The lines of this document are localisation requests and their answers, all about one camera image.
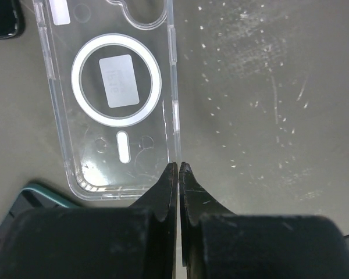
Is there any teal phone dark screen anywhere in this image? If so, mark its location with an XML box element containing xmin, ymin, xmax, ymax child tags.
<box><xmin>0</xmin><ymin>183</ymin><xmax>80</xmax><ymax>239</ymax></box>

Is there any clear magsafe phone case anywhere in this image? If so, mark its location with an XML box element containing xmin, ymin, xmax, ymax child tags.
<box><xmin>33</xmin><ymin>1</ymin><xmax>181</xmax><ymax>201</ymax></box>

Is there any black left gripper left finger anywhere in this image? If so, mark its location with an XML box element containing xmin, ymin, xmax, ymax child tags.
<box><xmin>0</xmin><ymin>163</ymin><xmax>177</xmax><ymax>278</ymax></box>

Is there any black phone dark screen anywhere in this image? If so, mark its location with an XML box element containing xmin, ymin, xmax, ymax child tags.
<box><xmin>0</xmin><ymin>0</ymin><xmax>25</xmax><ymax>40</ymax></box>

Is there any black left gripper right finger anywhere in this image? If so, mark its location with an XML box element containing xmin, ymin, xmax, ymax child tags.
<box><xmin>179</xmin><ymin>162</ymin><xmax>349</xmax><ymax>278</ymax></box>

